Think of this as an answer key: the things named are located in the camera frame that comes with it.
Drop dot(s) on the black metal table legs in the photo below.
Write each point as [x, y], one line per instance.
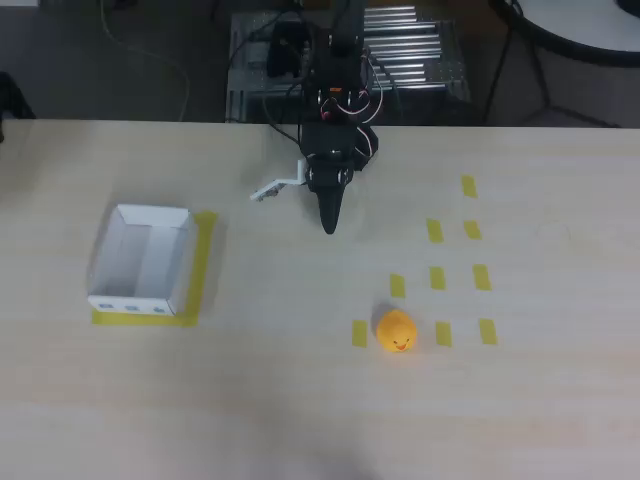
[542, 95]

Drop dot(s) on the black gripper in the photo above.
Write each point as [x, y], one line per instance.
[328, 186]

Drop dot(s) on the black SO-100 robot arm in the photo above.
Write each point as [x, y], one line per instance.
[345, 70]

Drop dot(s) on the long yellow tape strip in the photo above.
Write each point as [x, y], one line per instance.
[204, 260]
[140, 320]

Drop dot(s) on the round white table top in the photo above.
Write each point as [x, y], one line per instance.
[575, 25]

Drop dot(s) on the black bag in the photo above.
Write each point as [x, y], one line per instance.
[12, 100]

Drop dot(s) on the white open cardboard box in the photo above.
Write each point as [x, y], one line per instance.
[145, 260]

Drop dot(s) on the short yellow tape mark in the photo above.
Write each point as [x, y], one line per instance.
[435, 231]
[469, 186]
[472, 230]

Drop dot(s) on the aluminium profile frame rack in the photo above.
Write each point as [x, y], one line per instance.
[415, 50]

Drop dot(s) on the yellow rubber duck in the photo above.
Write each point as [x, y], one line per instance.
[396, 332]

